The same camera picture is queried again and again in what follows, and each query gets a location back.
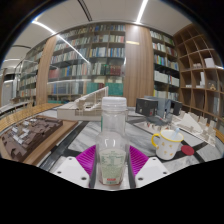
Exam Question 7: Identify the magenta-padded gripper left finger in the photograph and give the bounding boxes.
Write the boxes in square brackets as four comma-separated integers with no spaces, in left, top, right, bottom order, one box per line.
[53,144,100,190]

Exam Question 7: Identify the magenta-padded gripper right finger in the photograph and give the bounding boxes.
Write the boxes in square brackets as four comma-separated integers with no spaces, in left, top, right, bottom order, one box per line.
[127,145,171,189]

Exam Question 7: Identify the clear plastic drink bottle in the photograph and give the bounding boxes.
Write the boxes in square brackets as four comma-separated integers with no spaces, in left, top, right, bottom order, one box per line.
[95,96,131,187]

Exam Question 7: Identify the flat round red coaster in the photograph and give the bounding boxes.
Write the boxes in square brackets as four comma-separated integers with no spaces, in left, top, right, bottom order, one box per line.
[180,145,196,157]

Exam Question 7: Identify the flat white site model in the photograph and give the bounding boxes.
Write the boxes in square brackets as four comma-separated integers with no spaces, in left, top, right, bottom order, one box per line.
[135,119,175,133]

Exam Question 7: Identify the light blue spoon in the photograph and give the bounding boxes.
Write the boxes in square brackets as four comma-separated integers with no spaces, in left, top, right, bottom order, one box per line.
[170,126,181,140]

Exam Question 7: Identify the brown architectural model on board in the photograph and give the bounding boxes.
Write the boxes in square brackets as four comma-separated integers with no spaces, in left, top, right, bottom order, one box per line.
[0,114,80,166]

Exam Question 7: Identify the white sloped building model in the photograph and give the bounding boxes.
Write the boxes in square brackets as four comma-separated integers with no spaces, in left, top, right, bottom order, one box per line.
[56,86,110,122]

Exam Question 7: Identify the white city block model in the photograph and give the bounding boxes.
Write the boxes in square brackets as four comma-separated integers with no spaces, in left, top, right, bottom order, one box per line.
[171,110,218,147]

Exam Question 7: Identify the dark grey cube building model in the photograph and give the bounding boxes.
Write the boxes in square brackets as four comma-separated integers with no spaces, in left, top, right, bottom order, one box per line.
[134,96,184,126]

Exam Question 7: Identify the wooden cubby shelf unit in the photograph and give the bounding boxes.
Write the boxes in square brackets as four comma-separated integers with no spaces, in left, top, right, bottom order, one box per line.
[173,23,224,135]

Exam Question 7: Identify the narrow dark bookshelf unit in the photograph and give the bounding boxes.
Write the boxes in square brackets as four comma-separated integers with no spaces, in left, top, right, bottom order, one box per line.
[149,29,181,103]

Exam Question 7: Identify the large dark bookshelf unit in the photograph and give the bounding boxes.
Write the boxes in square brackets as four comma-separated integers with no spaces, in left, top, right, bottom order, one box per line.
[18,23,127,105]

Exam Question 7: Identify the straight ceiling light strip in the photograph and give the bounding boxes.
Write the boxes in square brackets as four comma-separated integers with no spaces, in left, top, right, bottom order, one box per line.
[135,0,150,25]

